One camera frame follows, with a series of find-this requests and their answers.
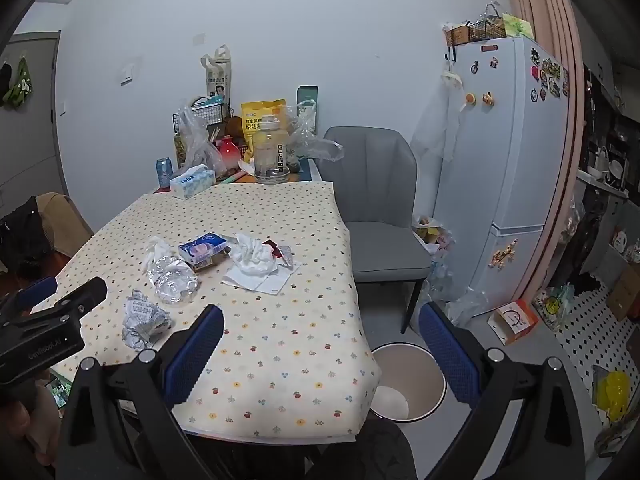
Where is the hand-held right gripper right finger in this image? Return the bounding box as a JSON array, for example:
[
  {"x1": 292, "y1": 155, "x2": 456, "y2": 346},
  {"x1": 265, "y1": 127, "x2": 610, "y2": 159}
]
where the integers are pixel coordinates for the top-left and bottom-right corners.
[{"x1": 418, "y1": 301, "x2": 588, "y2": 480}]

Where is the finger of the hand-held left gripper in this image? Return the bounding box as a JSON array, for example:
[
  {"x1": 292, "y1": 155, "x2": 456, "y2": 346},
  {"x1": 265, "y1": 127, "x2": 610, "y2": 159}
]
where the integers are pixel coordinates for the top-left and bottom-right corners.
[
  {"x1": 30, "y1": 276, "x2": 108, "y2": 323},
  {"x1": 0, "y1": 276, "x2": 59, "y2": 323}
]

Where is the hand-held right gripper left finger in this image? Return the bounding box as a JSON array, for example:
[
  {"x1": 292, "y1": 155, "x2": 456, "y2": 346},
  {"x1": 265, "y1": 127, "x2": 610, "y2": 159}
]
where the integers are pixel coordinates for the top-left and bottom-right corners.
[{"x1": 55, "y1": 304, "x2": 226, "y2": 480}]

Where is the round trash bin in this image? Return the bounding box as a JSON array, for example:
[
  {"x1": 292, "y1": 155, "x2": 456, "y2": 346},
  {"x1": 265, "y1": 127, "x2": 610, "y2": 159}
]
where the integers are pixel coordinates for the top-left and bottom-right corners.
[{"x1": 369, "y1": 342, "x2": 447, "y2": 421}]

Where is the silver foil wrapper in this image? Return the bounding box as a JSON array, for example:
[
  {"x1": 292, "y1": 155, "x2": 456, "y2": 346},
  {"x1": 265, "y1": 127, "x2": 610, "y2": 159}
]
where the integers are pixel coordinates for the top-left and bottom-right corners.
[{"x1": 121, "y1": 289, "x2": 172, "y2": 350}]

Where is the clear plastic wrapper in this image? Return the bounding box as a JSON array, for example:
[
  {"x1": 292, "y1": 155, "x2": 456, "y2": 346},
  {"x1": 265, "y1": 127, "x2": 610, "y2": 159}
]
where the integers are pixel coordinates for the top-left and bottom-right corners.
[{"x1": 152, "y1": 254, "x2": 201, "y2": 305}]

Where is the small brown box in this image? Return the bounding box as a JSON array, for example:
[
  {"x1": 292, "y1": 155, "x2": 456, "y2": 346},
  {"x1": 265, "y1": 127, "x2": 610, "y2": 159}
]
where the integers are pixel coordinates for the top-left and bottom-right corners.
[{"x1": 192, "y1": 252, "x2": 227, "y2": 274}]

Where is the white paper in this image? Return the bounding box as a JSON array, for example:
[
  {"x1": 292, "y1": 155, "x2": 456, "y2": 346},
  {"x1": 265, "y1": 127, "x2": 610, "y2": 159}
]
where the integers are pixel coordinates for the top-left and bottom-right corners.
[{"x1": 221, "y1": 259, "x2": 303, "y2": 295}]

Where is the blue packet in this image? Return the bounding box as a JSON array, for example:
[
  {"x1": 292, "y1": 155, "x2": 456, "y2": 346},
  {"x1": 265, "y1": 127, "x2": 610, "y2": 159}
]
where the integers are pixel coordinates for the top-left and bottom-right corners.
[{"x1": 178, "y1": 232, "x2": 230, "y2": 266}]

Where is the large white tissue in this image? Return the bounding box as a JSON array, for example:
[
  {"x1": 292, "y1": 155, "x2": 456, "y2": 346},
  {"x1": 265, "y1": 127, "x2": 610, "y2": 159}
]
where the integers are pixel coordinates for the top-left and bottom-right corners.
[{"x1": 228, "y1": 232, "x2": 281, "y2": 277}]

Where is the person's left hand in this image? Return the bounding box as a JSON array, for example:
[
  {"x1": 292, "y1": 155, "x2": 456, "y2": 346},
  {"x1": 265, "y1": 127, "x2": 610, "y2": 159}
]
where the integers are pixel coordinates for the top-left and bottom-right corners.
[{"x1": 0, "y1": 399, "x2": 57, "y2": 468}]

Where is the crumpled clear plastic sheet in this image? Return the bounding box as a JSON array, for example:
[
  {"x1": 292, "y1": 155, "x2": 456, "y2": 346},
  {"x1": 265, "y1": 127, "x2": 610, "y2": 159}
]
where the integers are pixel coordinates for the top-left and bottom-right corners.
[{"x1": 444, "y1": 289, "x2": 489, "y2": 329}]

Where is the dark jacket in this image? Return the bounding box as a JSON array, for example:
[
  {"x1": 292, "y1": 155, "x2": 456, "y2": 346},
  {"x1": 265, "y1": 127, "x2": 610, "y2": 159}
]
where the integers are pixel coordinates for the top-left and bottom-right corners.
[{"x1": 0, "y1": 197, "x2": 56, "y2": 279}]

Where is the orange white carton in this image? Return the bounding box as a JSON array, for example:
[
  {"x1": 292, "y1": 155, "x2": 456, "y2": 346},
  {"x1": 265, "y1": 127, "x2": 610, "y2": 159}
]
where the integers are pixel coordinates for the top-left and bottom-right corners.
[{"x1": 487, "y1": 299, "x2": 540, "y2": 346}]

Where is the tan cloth covered chair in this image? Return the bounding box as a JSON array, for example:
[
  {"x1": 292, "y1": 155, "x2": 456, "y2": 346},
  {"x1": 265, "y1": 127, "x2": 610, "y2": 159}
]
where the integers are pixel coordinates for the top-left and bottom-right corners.
[{"x1": 34, "y1": 192, "x2": 96, "y2": 256}]

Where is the floral tablecloth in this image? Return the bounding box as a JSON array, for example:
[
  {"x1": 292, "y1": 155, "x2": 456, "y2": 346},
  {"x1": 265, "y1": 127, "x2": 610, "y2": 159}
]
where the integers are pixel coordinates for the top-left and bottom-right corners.
[{"x1": 50, "y1": 180, "x2": 384, "y2": 445}]

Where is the plastic bag of waste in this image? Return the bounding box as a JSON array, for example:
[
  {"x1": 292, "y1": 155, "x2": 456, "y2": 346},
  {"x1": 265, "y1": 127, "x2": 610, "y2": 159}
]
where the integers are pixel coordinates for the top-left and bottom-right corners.
[{"x1": 410, "y1": 213, "x2": 459, "y2": 307}]

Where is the yellow printed plastic bag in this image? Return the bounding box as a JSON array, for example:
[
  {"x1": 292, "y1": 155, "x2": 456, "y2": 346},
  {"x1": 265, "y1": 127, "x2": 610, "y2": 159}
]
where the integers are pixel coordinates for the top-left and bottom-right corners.
[{"x1": 532, "y1": 284, "x2": 576, "y2": 331}]

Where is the orange lizard magnet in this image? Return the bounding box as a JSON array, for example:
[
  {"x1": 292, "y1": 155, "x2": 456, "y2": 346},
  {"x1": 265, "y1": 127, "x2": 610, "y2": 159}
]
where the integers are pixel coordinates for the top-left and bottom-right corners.
[{"x1": 489, "y1": 239, "x2": 519, "y2": 271}]

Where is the grey door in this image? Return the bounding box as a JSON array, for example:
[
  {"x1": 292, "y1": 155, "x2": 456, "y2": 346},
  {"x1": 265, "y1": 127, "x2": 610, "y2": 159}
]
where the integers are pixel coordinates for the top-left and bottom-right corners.
[{"x1": 0, "y1": 32, "x2": 64, "y2": 207}]

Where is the blue drink can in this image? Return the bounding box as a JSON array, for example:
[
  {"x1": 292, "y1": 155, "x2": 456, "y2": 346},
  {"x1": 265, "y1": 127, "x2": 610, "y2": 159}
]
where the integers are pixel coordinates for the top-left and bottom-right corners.
[{"x1": 155, "y1": 156, "x2": 175, "y2": 189}]

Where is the blue white tissue box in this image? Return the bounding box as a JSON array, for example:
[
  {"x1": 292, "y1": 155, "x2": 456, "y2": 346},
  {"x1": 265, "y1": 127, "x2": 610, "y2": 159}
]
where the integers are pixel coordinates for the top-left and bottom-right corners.
[{"x1": 169, "y1": 164, "x2": 217, "y2": 200}]

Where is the yellow plastic item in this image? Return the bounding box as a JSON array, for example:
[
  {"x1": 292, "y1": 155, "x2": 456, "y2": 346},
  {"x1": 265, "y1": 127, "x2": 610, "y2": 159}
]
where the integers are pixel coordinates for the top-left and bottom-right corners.
[{"x1": 594, "y1": 369, "x2": 631, "y2": 419}]

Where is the grey upholstered chair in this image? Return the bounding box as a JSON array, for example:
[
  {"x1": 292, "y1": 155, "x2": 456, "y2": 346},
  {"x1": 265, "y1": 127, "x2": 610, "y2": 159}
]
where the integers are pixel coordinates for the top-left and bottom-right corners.
[{"x1": 317, "y1": 126, "x2": 434, "y2": 335}]

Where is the cardboard box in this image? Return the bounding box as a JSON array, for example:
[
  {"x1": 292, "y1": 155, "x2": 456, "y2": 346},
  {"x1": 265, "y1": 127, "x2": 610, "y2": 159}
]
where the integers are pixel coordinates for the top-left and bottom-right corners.
[{"x1": 607, "y1": 259, "x2": 640, "y2": 322}]

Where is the clear plastic bag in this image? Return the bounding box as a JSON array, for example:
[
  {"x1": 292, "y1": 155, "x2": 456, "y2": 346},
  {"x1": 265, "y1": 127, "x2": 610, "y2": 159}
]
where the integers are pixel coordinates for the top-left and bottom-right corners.
[
  {"x1": 177, "y1": 105, "x2": 226, "y2": 176},
  {"x1": 287, "y1": 100, "x2": 345, "y2": 164}
]

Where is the white refrigerator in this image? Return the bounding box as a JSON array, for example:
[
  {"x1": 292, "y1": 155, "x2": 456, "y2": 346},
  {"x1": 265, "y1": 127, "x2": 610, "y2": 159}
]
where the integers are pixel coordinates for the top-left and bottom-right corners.
[{"x1": 432, "y1": 35, "x2": 571, "y2": 319}]

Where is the clear plastic water bottle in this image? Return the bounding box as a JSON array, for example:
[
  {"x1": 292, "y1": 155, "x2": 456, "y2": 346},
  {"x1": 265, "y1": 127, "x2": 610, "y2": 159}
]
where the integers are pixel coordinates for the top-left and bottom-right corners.
[{"x1": 253, "y1": 114, "x2": 292, "y2": 185}]

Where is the green hanging toy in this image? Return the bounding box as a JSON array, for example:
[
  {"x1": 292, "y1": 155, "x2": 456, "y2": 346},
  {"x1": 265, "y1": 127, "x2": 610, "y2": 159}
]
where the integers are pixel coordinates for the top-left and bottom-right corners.
[{"x1": 2, "y1": 57, "x2": 34, "y2": 109}]

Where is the white hanging plastic bag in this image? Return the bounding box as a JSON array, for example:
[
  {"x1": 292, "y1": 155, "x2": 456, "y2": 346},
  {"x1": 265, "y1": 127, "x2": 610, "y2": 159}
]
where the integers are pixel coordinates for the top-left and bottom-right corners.
[{"x1": 409, "y1": 72, "x2": 469, "y2": 161}]

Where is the yellow snack bag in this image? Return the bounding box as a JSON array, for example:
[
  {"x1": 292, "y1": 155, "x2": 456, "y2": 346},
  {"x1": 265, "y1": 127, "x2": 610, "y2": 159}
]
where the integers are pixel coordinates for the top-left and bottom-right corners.
[{"x1": 240, "y1": 98, "x2": 289, "y2": 164}]

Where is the pink curtain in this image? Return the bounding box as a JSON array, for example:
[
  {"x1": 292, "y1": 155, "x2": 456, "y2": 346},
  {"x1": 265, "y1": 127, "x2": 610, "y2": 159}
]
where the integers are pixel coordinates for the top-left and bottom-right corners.
[{"x1": 502, "y1": 0, "x2": 587, "y2": 312}]

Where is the cluster of fridge magnets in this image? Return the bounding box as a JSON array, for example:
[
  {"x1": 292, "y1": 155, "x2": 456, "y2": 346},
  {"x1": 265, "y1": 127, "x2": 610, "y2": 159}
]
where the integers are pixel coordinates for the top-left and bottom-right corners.
[{"x1": 528, "y1": 47, "x2": 571, "y2": 104}]

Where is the brown storage basket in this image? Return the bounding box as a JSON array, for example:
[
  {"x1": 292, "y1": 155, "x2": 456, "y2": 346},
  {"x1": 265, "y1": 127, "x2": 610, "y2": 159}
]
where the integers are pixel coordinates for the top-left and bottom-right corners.
[{"x1": 442, "y1": 3, "x2": 506, "y2": 46}]

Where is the light green box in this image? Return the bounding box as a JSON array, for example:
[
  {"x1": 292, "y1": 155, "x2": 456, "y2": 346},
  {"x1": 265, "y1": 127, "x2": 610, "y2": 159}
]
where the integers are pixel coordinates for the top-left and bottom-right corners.
[{"x1": 502, "y1": 12, "x2": 536, "y2": 39}]

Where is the black wire basket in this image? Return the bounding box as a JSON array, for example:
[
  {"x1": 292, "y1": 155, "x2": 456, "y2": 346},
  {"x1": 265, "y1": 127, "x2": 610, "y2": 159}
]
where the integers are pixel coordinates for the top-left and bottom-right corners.
[{"x1": 172, "y1": 97, "x2": 231, "y2": 131}]

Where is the white paper bag with handles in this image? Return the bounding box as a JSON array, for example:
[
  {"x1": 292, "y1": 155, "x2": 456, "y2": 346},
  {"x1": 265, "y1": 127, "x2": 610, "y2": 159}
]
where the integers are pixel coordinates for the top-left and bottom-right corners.
[{"x1": 201, "y1": 45, "x2": 234, "y2": 106}]

